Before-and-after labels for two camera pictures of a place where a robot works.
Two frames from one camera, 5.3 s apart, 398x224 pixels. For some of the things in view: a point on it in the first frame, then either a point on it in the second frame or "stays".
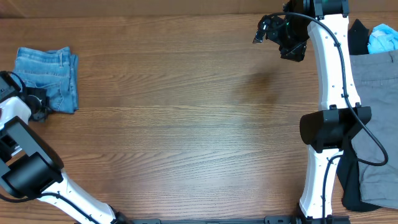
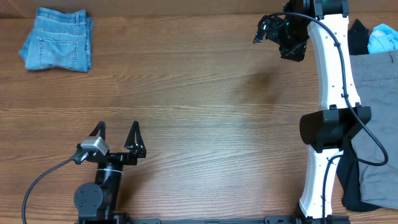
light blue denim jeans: [56, 71] -> [60, 40]
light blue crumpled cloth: [382, 38] stays
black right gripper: [292, 51] stays
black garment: [348, 173] stays
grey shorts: [375, 78] stays
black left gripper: [40, 93] -> [128, 158]
